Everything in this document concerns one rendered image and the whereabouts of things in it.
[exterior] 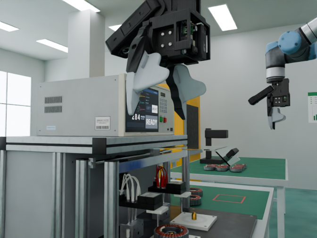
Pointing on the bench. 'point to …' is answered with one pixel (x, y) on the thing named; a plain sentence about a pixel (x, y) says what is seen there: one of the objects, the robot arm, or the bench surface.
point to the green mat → (254, 195)
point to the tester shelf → (89, 143)
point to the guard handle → (232, 152)
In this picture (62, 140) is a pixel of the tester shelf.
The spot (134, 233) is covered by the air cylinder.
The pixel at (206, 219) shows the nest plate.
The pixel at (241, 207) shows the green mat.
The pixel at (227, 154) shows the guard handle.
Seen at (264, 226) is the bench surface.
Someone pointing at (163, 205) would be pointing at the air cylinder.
